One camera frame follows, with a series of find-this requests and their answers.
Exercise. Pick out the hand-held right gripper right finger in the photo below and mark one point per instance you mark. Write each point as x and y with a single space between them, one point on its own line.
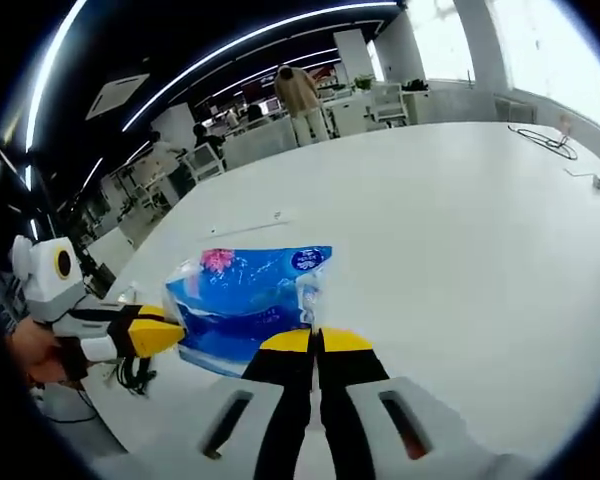
350 370

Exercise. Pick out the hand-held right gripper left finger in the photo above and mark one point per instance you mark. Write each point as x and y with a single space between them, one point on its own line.
280 370

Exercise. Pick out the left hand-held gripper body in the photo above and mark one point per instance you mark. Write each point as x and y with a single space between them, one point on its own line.
50 280

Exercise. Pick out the blue tissue pack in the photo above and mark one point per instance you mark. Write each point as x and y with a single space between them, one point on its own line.
240 295

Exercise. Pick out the white tabletop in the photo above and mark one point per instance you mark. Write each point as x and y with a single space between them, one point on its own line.
430 250

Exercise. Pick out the person's left hand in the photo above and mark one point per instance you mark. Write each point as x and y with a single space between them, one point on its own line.
35 350

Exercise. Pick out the white office chair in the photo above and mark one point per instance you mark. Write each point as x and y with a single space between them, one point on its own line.
387 102
205 160

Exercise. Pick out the ceiling air conditioner panel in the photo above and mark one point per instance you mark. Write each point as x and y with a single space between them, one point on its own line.
117 97

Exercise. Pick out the white office desk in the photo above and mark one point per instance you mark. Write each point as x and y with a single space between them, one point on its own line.
260 142

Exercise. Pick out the green potted plant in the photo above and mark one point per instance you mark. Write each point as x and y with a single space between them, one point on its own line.
365 82

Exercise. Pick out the black bag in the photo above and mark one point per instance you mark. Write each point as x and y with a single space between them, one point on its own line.
415 85

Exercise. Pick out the narrow bright window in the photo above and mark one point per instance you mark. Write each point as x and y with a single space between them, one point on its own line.
440 35

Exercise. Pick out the wide bright window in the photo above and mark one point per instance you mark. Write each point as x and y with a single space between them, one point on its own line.
555 50

